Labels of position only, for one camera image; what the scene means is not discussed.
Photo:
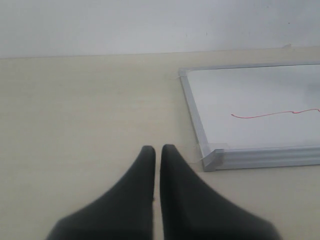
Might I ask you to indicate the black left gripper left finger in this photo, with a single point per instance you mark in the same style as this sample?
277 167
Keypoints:
125 212

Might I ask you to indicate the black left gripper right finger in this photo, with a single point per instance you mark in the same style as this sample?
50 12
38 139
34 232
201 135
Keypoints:
192 210

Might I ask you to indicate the clear tape near left corner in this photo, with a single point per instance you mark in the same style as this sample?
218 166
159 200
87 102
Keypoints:
195 152

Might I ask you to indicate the clear tape corner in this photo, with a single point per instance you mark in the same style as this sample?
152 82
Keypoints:
178 75
195 152

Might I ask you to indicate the clear tape far left corner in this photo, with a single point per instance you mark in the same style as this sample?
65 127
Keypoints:
178 75

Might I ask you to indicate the white board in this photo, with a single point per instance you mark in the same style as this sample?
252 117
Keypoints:
255 115

